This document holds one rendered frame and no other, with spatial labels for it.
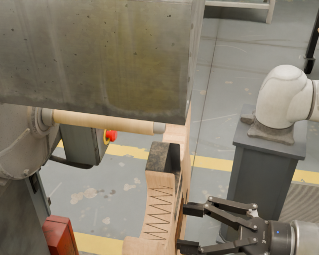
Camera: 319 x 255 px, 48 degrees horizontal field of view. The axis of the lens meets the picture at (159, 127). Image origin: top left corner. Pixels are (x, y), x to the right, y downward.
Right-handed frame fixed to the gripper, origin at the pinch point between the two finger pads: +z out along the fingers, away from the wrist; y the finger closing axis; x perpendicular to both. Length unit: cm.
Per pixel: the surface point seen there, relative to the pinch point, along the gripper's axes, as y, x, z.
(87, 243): 37, -112, 54
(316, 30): 238, -105, -73
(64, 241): 12, -49, 41
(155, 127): 7.4, 19.8, 5.5
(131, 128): 6.7, 19.5, 9.5
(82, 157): 22.2, -13.6, 30.8
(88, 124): 6.7, 19.2, 17.4
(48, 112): 6.9, 21.0, 24.4
